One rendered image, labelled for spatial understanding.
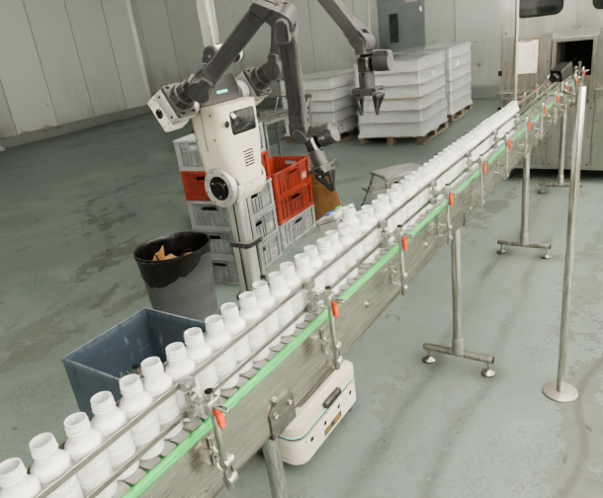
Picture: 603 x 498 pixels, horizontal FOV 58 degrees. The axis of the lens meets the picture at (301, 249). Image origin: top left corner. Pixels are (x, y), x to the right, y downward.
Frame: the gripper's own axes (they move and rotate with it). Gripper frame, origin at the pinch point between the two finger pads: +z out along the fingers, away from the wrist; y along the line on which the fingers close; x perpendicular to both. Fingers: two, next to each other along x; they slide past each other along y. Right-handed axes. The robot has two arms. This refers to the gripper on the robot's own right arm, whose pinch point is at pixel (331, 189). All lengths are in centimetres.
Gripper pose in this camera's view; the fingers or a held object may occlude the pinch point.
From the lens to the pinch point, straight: 191.7
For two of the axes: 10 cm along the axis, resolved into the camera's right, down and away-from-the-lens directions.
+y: 5.4, -3.9, 7.5
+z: 4.1, 9.0, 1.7
